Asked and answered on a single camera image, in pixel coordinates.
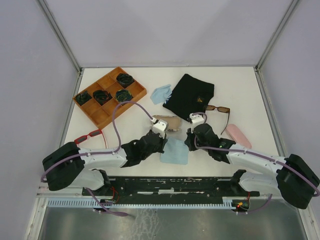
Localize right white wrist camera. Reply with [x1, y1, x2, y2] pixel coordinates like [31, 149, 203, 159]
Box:
[187, 112, 208, 125]

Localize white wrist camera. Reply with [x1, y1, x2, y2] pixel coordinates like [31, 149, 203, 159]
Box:
[151, 117, 168, 139]
[187, 112, 208, 125]

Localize aluminium frame post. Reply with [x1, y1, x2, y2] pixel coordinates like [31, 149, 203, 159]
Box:
[37, 0, 85, 73]
[254, 0, 301, 72]

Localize brown sunglasses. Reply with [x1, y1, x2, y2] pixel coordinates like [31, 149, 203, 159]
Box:
[204, 105, 231, 135]

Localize right aluminium frame post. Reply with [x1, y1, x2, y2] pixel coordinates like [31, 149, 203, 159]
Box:
[254, 0, 301, 72]

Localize crumpled light blue cloth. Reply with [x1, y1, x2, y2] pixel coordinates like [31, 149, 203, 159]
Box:
[150, 84, 172, 105]

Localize left aluminium frame post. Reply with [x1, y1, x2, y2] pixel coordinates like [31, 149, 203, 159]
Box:
[37, 0, 85, 73]

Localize wooden compartment tray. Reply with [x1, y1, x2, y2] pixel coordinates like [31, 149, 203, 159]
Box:
[73, 67, 147, 130]

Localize red sunglasses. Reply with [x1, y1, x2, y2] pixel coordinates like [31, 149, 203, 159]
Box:
[74, 129, 108, 148]

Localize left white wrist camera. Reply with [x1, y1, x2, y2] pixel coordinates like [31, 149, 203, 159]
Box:
[151, 117, 168, 139]

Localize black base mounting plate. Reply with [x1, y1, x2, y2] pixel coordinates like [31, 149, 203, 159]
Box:
[93, 176, 260, 203]

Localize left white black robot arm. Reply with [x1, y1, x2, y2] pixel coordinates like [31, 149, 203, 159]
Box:
[40, 130, 167, 195]

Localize pink glasses case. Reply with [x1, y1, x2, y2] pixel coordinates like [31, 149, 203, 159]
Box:
[225, 124, 252, 149]

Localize rolled black belt middle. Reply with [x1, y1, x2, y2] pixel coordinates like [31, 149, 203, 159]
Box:
[92, 89, 113, 106]

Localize marble pattern glasses case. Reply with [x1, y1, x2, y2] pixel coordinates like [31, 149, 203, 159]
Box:
[152, 115, 182, 132]

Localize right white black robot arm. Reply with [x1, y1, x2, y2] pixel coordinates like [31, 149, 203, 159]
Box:
[185, 123, 320, 209]

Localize rolled green black belt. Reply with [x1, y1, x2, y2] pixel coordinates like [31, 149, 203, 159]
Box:
[75, 90, 92, 106]

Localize black folded cloth pouch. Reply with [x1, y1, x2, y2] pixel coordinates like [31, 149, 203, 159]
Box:
[162, 73, 215, 121]

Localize light blue cleaning cloth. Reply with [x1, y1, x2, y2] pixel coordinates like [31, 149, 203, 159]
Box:
[160, 137, 189, 165]

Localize rolled blue yellow belt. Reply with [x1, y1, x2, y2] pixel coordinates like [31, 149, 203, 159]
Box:
[115, 89, 133, 103]

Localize white slotted cable duct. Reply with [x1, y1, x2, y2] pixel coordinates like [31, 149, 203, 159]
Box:
[47, 194, 237, 210]

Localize rolled black belt top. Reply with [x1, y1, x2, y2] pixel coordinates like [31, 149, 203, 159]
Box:
[116, 73, 134, 88]

